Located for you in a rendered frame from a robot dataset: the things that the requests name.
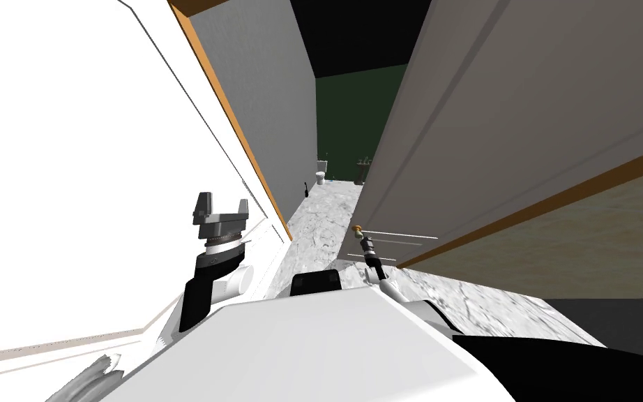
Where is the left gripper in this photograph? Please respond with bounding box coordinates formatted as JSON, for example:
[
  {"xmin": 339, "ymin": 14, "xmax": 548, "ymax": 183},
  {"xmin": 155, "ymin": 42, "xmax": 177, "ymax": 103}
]
[{"xmin": 192, "ymin": 191, "xmax": 250, "ymax": 241}]

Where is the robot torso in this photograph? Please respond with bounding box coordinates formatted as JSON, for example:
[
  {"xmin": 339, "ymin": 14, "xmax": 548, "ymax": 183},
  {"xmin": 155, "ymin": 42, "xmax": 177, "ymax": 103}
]
[{"xmin": 98, "ymin": 270, "xmax": 510, "ymax": 402}]

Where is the white door leaf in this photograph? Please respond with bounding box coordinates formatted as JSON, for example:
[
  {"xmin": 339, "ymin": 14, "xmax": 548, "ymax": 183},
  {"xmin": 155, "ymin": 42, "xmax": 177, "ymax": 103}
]
[{"xmin": 0, "ymin": 0, "xmax": 294, "ymax": 386}]

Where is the grey door leaf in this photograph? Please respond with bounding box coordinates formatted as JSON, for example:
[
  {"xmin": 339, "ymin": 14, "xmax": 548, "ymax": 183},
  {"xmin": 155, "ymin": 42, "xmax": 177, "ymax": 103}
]
[{"xmin": 336, "ymin": 0, "xmax": 643, "ymax": 268}]

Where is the dark pedestal sink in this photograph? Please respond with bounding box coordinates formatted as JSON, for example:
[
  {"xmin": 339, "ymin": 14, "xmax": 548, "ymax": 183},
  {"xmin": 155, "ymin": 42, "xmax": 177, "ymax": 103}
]
[{"xmin": 354, "ymin": 157, "xmax": 373, "ymax": 187}]

